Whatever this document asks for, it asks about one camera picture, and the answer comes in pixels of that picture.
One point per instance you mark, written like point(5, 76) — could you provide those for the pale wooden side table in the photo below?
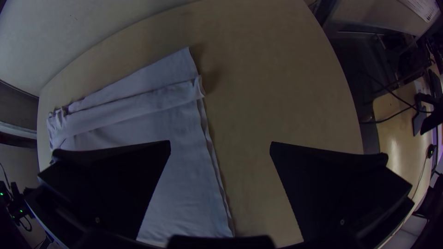
point(398, 148)

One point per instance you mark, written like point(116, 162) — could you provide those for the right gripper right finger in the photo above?
point(332, 193)

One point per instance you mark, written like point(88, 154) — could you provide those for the white printed wall poster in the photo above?
point(424, 8)

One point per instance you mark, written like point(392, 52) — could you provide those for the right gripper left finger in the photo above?
point(110, 186)

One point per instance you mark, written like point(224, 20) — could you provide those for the white t-shirt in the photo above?
point(145, 110)

